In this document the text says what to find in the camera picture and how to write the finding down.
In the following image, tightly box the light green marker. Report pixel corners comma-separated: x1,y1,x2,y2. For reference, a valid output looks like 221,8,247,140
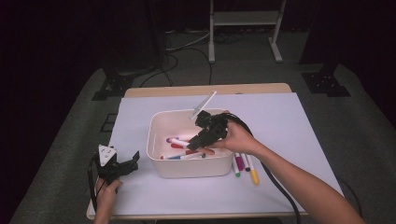
233,155,242,178

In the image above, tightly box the dark blue marker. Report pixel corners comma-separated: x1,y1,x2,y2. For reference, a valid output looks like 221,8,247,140
167,151,207,161

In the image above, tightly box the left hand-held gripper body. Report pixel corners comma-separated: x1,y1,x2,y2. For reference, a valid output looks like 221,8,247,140
94,144,127,187

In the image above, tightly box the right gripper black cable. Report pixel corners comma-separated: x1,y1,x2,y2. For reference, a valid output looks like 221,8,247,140
223,112,364,224

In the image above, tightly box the black floor cable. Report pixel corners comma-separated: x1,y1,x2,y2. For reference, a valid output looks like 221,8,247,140
138,46,180,88
174,46,215,86

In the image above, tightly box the white floor cable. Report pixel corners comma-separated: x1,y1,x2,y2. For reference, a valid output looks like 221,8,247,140
164,29,216,52

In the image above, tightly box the white table mat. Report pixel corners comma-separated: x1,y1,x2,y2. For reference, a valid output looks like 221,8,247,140
88,91,344,217

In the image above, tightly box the person's left hand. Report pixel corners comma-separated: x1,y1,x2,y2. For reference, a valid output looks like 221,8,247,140
94,177,124,216

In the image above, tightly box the white metal stand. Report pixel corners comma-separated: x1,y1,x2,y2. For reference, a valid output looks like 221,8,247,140
207,0,288,64

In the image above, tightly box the brown marker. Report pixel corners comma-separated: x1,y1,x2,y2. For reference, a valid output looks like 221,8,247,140
160,149,198,161

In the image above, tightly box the yellow marker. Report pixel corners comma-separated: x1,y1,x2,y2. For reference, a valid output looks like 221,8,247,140
246,153,260,187

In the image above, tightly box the white plastic storage bin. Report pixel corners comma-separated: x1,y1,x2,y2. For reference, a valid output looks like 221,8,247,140
146,107,235,179

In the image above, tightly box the black stand base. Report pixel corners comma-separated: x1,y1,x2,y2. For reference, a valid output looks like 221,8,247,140
92,66,134,102
301,62,351,98

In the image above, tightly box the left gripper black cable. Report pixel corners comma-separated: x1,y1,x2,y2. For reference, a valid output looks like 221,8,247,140
87,153,104,214

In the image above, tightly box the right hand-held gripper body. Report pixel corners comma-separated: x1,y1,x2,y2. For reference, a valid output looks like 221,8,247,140
189,90,229,143

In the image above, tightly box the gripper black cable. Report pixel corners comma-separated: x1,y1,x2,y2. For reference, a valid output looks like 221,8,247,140
87,153,104,214
223,112,364,224

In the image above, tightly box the black marker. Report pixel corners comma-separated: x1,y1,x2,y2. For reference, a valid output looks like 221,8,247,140
241,153,251,173

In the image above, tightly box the magenta marker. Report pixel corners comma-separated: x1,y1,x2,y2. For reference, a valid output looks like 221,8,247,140
234,152,245,172

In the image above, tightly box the person's right hand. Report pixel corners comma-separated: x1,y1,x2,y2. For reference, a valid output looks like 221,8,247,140
205,110,264,159

